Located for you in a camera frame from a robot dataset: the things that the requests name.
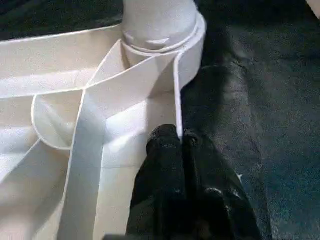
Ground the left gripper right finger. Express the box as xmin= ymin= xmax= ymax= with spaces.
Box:
xmin=182 ymin=129 xmax=263 ymax=240

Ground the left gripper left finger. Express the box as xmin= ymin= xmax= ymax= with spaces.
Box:
xmin=125 ymin=125 xmax=187 ymax=240

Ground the white plastic table top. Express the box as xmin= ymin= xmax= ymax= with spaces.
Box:
xmin=0 ymin=10 xmax=207 ymax=240

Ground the white plastic table leg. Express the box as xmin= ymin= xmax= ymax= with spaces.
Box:
xmin=121 ymin=0 xmax=201 ymax=53

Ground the black work mat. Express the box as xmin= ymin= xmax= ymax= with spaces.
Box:
xmin=0 ymin=0 xmax=320 ymax=240

